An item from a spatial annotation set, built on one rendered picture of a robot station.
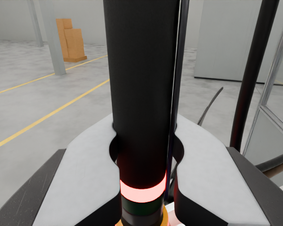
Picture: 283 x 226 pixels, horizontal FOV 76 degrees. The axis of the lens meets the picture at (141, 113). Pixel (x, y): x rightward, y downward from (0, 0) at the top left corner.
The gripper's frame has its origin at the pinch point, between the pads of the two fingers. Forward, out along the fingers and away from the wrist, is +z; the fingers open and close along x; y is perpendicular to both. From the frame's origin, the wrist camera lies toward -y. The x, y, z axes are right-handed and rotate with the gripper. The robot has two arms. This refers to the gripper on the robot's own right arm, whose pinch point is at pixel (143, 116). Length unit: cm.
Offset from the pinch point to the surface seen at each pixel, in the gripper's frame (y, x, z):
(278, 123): 52, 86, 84
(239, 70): 119, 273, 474
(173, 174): 21.8, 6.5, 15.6
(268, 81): 33, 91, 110
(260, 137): 71, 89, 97
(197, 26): 32, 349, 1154
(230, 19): -5, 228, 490
